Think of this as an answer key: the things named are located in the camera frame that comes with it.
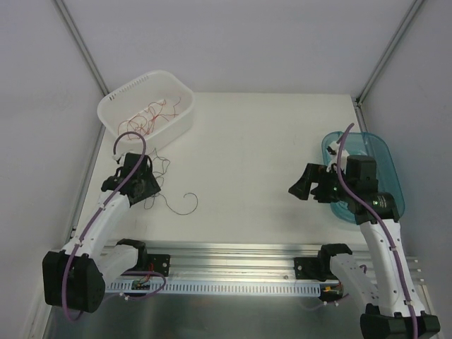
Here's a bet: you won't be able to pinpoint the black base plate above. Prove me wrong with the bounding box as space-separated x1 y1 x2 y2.
145 254 171 277
293 256 319 280

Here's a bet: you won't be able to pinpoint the teal plastic bin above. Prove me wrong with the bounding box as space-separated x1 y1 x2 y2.
321 131 405 224

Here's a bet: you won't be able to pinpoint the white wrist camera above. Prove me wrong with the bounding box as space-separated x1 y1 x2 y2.
112 153 126 165
326 141 350 172

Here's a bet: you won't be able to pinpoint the red and black wires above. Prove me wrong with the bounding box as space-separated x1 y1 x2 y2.
143 146 199 215

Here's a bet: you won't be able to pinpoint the white plastic basket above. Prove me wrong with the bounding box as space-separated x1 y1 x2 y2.
97 70 195 151

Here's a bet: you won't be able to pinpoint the long red wire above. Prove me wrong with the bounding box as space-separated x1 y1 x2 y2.
116 112 156 141
126 111 158 141
143 98 169 123

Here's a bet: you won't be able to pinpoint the red wire in basket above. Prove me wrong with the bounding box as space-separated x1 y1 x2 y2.
146 97 182 137

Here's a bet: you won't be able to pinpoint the aluminium mounting rail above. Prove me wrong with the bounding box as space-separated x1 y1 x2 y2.
102 239 424 283

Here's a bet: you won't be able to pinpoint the right aluminium frame post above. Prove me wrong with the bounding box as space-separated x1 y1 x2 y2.
355 0 427 107

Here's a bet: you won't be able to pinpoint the white slotted cable duct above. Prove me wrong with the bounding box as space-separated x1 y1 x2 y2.
106 279 321 297

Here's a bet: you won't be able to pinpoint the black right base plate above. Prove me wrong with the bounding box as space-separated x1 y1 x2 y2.
293 256 319 280

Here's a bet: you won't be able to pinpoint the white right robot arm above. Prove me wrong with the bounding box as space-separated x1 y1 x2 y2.
288 155 441 338

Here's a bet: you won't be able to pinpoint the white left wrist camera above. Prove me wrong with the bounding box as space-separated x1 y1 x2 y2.
112 153 126 165

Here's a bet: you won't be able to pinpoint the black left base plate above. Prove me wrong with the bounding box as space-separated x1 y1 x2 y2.
145 254 171 277

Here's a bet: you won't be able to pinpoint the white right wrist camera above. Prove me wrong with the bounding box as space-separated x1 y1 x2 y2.
326 141 350 172

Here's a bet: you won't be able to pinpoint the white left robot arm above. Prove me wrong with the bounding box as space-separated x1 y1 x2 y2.
42 153 160 313

